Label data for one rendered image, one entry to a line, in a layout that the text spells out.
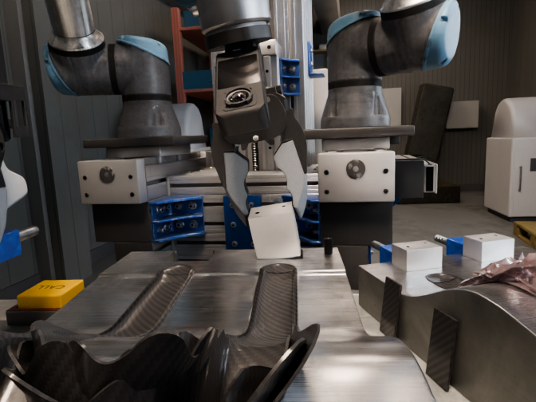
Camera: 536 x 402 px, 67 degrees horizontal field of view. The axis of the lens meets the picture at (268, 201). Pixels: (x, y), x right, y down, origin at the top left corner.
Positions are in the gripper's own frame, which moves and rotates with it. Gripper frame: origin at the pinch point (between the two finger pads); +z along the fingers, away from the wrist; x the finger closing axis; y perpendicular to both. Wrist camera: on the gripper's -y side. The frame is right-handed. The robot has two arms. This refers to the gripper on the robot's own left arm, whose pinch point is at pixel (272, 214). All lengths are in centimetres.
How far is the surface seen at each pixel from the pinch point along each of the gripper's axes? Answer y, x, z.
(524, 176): 392, -231, 135
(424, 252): 3.2, -17.4, 9.3
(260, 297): -11.6, 1.3, 3.8
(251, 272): -6.4, 2.6, 3.7
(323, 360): -30.1, -4.1, -3.4
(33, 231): -1.6, 27.6, -3.3
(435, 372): -12.8, -13.2, 13.2
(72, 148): 252, 165, 6
